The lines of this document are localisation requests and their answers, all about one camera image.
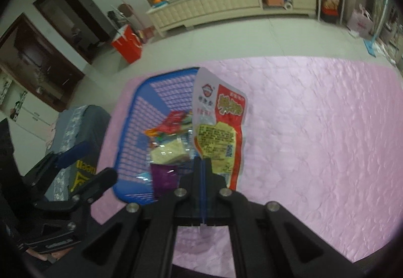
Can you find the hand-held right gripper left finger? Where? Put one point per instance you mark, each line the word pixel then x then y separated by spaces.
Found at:
pixel 196 177

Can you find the red paper bag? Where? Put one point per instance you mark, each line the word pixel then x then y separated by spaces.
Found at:
pixel 127 45

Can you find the blue plate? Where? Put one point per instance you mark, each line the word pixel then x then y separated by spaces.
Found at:
pixel 159 4

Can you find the white cabinet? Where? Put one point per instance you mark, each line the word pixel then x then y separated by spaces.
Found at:
pixel 28 111

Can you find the blue plastic basket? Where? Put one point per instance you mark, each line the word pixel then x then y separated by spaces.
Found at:
pixel 138 114

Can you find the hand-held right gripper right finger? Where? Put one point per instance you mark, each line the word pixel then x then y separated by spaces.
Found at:
pixel 212 180

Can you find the cream tv cabinet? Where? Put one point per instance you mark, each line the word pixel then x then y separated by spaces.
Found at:
pixel 226 1

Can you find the purple snack packet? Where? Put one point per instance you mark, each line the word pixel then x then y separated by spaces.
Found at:
pixel 163 179

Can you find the large cracker packet green edge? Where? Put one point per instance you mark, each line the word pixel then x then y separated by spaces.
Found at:
pixel 168 152

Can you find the glossy red snack packet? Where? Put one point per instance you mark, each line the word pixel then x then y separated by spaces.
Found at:
pixel 172 120

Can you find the white paper roll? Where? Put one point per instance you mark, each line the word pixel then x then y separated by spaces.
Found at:
pixel 288 6

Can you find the red packet with yellow lettering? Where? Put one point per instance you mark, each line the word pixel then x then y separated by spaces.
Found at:
pixel 214 139

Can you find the orange snack packet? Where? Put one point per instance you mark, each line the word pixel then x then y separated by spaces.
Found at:
pixel 152 132

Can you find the round brown wall disc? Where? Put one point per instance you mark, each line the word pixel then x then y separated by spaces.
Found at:
pixel 125 10

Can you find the dark wooden door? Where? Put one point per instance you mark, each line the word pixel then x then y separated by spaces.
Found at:
pixel 41 61
pixel 69 20

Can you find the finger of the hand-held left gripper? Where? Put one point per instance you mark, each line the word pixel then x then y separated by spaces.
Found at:
pixel 74 153
pixel 104 179

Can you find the pink quilted tablecloth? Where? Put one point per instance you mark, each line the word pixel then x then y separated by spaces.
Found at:
pixel 314 139

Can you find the pink shopping bag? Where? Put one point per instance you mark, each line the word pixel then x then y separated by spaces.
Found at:
pixel 361 23

